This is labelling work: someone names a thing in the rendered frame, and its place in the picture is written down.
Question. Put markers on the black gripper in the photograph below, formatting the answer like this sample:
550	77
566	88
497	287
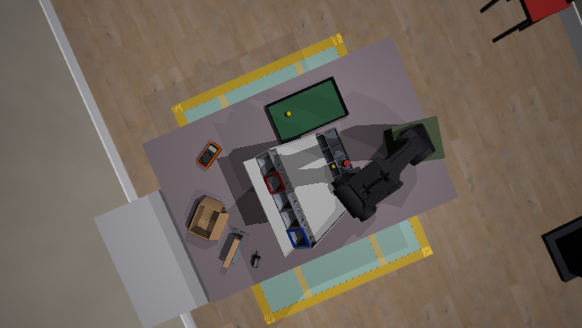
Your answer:
355	170

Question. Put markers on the orange digital multimeter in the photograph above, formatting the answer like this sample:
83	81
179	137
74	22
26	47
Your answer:
208	156

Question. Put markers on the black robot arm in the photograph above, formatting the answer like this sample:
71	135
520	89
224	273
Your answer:
361	191

